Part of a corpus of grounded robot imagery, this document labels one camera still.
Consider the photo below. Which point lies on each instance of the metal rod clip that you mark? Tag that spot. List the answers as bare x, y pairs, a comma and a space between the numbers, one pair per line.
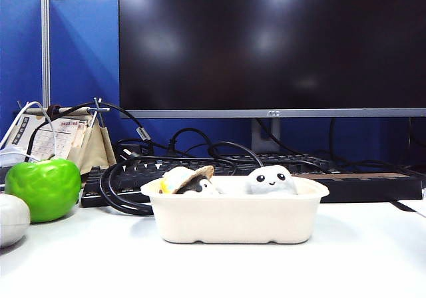
98, 109

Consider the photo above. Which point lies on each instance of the aluminium partition frame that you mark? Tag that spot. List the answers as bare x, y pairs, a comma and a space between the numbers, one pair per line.
45, 45

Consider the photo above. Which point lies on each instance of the blue side partition panel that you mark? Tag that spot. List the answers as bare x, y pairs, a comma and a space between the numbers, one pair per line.
20, 62

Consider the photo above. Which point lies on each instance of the black mechanical keyboard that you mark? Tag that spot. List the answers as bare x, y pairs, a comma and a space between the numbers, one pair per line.
133, 178

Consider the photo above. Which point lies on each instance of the grey monitor stand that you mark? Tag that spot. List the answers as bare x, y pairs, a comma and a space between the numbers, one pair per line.
263, 135

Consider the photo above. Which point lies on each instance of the white rounded plastic object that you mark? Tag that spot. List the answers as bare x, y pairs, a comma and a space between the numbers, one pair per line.
11, 218

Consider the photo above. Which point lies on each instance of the black wood-top power strip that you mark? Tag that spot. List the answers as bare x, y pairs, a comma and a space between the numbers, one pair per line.
366, 188

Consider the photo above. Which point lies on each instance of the penguin plush with straw hat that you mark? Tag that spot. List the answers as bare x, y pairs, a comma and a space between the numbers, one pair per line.
186, 180

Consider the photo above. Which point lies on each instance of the paper desk calendar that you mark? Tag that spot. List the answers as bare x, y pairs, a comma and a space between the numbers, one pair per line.
50, 138

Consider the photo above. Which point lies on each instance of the cream paper lunch box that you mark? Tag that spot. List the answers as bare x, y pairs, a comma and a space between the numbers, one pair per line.
236, 211

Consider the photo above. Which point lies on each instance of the desk calendar stand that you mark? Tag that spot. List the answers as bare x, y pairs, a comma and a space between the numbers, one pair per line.
96, 148

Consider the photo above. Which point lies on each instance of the silver-bezel AOC monitor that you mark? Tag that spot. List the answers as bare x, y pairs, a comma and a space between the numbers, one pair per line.
216, 45

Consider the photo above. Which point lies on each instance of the green toy apple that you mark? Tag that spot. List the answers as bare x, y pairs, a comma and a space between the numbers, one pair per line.
43, 188

